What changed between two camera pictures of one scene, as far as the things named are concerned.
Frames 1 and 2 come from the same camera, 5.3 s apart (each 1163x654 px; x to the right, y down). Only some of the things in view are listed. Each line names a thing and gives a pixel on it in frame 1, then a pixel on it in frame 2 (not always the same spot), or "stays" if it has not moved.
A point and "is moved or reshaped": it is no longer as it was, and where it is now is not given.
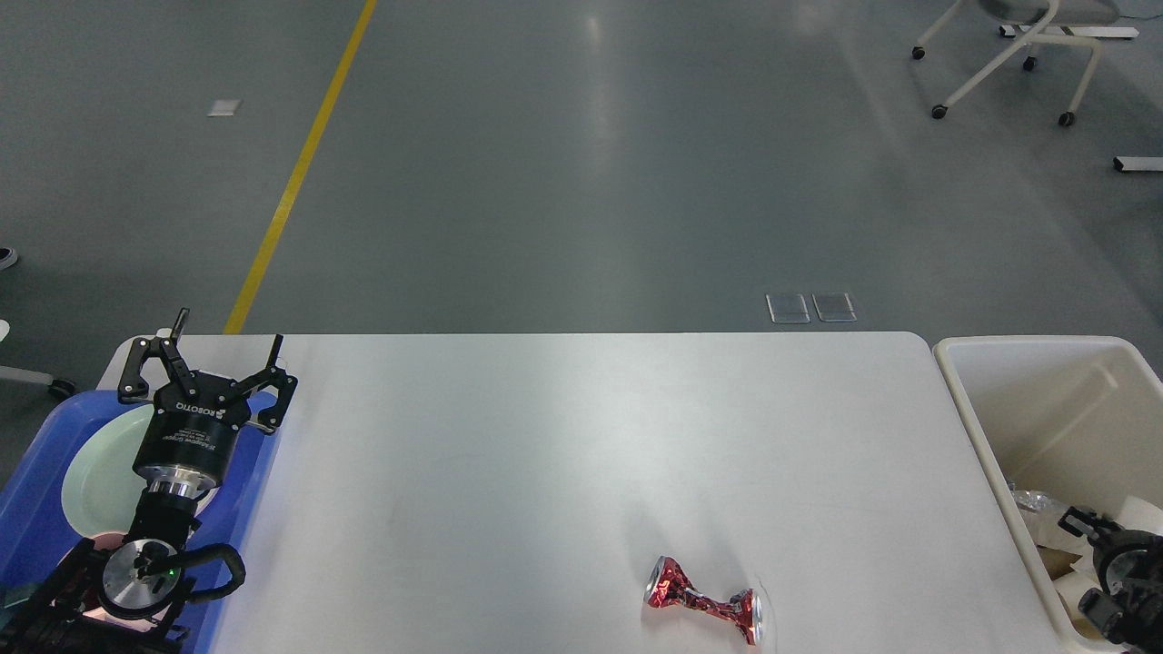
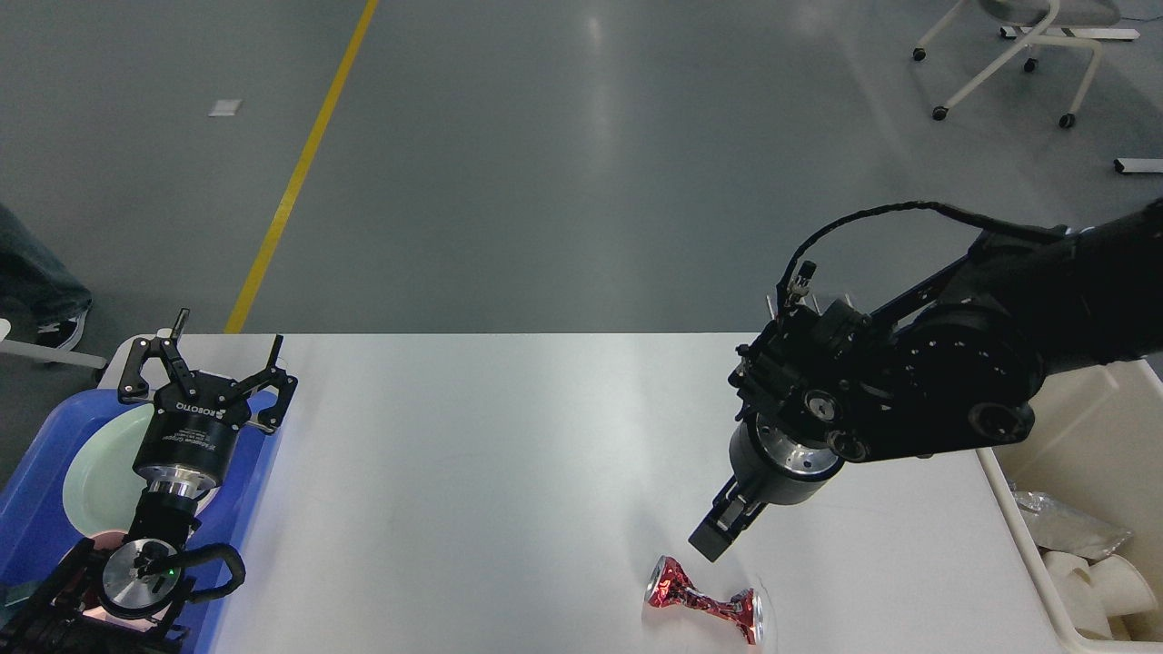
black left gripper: x=184 y=444 stays
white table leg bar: x=1145 y=163 stays
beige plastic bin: x=1079 y=419 stays
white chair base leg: x=58 y=387 → x=34 y=351
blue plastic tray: x=35 y=533 stays
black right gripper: x=1140 y=598 → x=771 y=470
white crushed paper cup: x=1137 y=514 → x=1073 y=575
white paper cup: x=1070 y=587 is moved or reshaped
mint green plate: x=102 y=489 stays
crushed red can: x=670 y=584 stays
